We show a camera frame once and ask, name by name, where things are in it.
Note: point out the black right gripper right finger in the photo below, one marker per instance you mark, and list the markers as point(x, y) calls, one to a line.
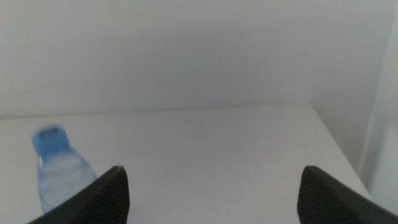
point(326, 199)

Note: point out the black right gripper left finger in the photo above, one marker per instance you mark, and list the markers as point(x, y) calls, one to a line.
point(105, 199)

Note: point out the clear water bottle blue cap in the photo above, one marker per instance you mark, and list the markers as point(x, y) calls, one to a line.
point(59, 174)

